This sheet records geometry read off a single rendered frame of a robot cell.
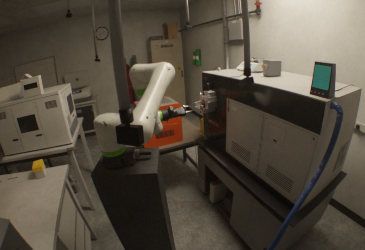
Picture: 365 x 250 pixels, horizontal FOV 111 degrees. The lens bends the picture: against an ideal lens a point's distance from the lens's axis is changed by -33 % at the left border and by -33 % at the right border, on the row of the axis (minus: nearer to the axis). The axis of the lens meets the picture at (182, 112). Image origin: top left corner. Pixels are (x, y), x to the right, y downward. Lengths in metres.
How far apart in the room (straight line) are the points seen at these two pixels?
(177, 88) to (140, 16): 2.07
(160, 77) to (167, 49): 3.67
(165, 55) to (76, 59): 2.18
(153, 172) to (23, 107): 1.49
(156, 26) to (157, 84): 4.10
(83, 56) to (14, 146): 3.16
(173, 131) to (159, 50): 2.91
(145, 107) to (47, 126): 1.32
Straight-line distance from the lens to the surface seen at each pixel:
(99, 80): 4.80
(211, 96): 1.58
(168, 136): 1.95
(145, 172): 0.86
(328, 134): 1.07
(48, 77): 5.00
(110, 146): 0.87
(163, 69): 1.01
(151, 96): 0.87
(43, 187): 1.48
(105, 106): 4.91
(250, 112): 1.26
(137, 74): 1.09
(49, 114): 1.91
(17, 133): 2.12
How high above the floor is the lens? 1.65
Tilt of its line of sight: 19 degrees down
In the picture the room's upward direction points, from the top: 4 degrees counter-clockwise
